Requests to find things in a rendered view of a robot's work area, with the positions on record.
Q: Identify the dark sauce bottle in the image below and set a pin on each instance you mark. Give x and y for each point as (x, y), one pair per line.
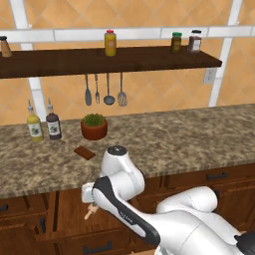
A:
(53, 127)

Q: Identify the brown wooden drawer front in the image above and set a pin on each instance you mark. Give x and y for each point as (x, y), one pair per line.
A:
(23, 207)
(186, 179)

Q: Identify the green-lidded spice jar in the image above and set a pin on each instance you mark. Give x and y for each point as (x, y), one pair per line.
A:
(176, 43)

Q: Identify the potted green plant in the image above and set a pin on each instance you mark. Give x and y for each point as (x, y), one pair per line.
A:
(94, 127)

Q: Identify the brown wooden cupboard door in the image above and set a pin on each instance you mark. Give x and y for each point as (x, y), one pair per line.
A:
(16, 239)
(237, 205)

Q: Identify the yellow oil bottle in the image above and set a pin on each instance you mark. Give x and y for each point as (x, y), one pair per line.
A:
(35, 129)

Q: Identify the hanging grey slotted spatula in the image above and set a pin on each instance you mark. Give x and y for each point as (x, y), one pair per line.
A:
(122, 99)

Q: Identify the brown chocolate bar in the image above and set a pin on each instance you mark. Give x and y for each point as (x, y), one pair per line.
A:
(84, 152)

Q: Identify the wooden rolling pin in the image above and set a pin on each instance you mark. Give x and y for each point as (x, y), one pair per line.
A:
(90, 211)

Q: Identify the brown pepper shaker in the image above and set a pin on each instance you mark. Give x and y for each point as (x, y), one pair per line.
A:
(5, 48)

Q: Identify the hanging grey spoon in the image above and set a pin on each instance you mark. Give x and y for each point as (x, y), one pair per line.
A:
(88, 97)

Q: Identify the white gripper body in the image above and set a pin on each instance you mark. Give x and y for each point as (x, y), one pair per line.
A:
(87, 193)

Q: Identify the hanging grey ladle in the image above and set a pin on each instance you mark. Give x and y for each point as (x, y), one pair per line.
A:
(109, 99)

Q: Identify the dark wooden wall shelf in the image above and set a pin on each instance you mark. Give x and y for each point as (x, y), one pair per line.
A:
(99, 61)

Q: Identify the black-lidded dark spice jar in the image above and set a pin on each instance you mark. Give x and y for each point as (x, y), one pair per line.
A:
(195, 42)

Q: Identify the yellow mustard bottle red cap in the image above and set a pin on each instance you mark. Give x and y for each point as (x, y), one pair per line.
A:
(110, 43)

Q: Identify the hanging grey fork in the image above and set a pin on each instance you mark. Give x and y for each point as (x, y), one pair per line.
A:
(97, 94)

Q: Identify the brown wooden drawer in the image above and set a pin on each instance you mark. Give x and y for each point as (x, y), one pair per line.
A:
(23, 207)
(71, 212)
(186, 179)

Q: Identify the white wall outlet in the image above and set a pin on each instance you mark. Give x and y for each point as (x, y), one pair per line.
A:
(208, 76)

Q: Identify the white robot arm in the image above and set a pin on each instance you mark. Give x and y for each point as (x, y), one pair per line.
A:
(186, 229)

